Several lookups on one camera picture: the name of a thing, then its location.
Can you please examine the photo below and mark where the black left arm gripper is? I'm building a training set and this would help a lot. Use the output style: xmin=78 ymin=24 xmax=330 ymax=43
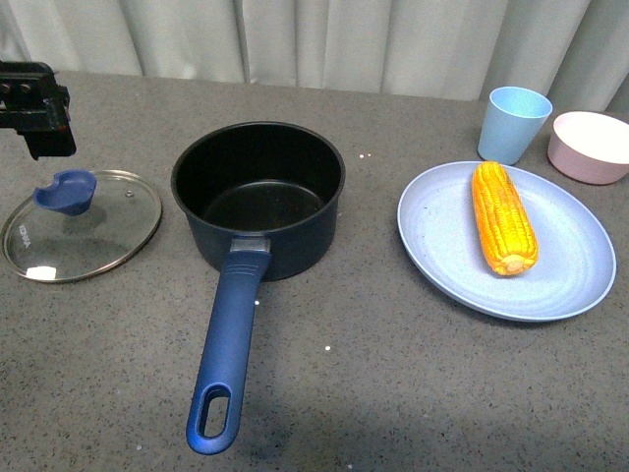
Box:
xmin=1 ymin=61 xmax=77 ymax=160

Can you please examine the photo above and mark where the glass lid with blue knob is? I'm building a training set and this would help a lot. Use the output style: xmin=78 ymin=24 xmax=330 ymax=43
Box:
xmin=1 ymin=169 xmax=162 ymax=283

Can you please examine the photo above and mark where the yellow corn cob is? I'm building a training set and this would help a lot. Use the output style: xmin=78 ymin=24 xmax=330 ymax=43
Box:
xmin=471 ymin=161 xmax=539 ymax=276

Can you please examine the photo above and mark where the dark blue saucepan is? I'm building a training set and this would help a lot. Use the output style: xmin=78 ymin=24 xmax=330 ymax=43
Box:
xmin=171 ymin=122 xmax=346 ymax=455

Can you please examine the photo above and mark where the light blue cup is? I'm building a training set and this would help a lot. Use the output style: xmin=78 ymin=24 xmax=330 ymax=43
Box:
xmin=477 ymin=86 xmax=553 ymax=165

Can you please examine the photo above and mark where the grey curtain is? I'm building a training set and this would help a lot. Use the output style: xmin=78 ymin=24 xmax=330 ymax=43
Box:
xmin=1 ymin=0 xmax=628 ymax=113

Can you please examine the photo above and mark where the pink bowl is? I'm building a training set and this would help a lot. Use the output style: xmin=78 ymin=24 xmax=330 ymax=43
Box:
xmin=547 ymin=111 xmax=628 ymax=185

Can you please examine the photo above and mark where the light blue plate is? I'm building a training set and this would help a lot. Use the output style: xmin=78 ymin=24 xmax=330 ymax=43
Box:
xmin=397 ymin=161 xmax=616 ymax=323

